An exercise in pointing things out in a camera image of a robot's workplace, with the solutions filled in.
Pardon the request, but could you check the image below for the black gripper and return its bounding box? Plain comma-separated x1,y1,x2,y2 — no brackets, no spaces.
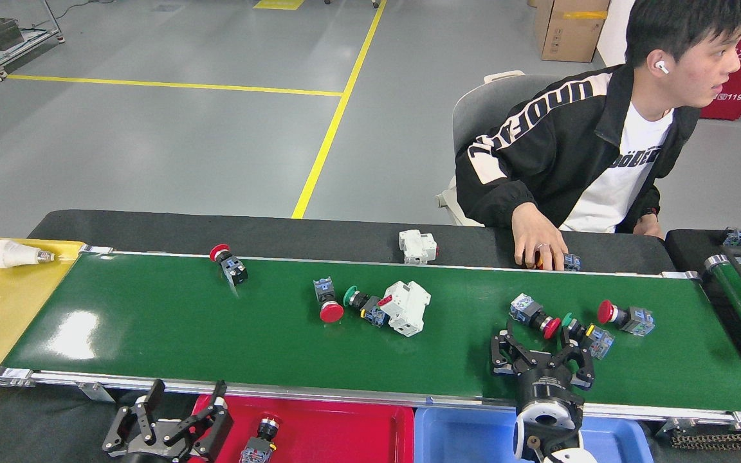
490,320,596,409
102,379,234,463

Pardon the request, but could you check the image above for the red mushroom push button switch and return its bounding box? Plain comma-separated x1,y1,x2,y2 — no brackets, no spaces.
239,415,282,463
313,277,345,323
598,299,655,337
209,243,249,287
509,293,562,340

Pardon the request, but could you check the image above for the white circuit breaker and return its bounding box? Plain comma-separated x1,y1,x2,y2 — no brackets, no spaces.
399,229,439,265
378,280,432,338

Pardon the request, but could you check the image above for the green mushroom push button switch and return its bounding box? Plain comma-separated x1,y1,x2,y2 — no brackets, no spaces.
343,285,390,328
561,313,616,359

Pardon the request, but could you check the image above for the long green conveyor belt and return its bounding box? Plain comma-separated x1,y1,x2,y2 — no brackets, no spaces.
0,244,741,430

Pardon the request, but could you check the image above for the person's right hand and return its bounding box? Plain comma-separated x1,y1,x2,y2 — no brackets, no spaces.
511,203,569,271

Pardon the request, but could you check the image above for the person's left hand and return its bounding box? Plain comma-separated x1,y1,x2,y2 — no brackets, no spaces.
633,215,665,240

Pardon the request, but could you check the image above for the blue plastic bin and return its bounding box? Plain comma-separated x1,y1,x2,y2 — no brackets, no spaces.
414,406,654,463

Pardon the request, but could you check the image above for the red plastic bin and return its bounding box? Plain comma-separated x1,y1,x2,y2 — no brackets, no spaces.
187,394,415,463

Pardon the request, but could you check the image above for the person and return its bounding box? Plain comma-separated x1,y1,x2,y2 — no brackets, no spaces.
454,0,741,235

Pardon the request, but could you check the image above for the white light bulb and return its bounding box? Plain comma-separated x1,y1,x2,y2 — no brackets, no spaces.
0,239,56,269

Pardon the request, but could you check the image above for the grey office chair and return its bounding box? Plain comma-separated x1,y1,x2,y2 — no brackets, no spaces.
435,69,564,227

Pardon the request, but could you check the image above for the brown cardboard box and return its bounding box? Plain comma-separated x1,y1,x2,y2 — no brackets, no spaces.
533,0,610,63

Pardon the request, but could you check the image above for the grey metal case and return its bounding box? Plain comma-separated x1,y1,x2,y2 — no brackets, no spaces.
0,17,26,51

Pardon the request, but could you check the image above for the black drive chain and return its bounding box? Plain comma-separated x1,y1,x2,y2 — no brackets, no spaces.
660,421,741,451

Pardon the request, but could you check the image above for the aluminium frame rack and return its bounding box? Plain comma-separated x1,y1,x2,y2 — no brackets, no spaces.
0,0,66,91

